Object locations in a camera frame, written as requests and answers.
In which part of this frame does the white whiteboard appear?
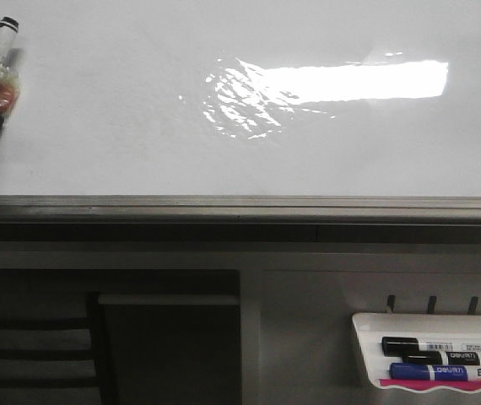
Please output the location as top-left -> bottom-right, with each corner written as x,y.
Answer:
0,1 -> 481,224

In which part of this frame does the dark cabinet panel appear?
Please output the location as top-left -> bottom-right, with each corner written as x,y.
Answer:
97,294 -> 241,405

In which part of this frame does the white plastic marker tray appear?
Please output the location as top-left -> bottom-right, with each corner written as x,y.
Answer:
352,313 -> 481,404

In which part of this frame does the metal hook left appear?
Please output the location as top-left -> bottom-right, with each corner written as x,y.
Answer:
386,294 -> 396,314

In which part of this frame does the metal hook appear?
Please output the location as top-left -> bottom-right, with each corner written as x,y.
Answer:
467,296 -> 478,315
426,295 -> 437,315
386,294 -> 396,314

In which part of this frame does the black capped marker upper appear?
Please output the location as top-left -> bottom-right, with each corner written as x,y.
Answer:
381,337 -> 481,356

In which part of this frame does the black capped marker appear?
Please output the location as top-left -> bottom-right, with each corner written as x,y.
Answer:
402,351 -> 481,365
381,337 -> 481,356

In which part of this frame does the blue capped marker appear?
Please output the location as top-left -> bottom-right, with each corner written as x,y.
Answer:
389,363 -> 481,381

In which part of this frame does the metal hook middle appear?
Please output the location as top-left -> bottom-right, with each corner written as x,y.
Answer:
426,295 -> 437,315

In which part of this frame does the black capped marker middle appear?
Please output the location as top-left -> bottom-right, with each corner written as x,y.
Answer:
402,351 -> 481,365

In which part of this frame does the metal hook right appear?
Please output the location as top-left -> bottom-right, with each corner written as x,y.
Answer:
467,296 -> 478,315

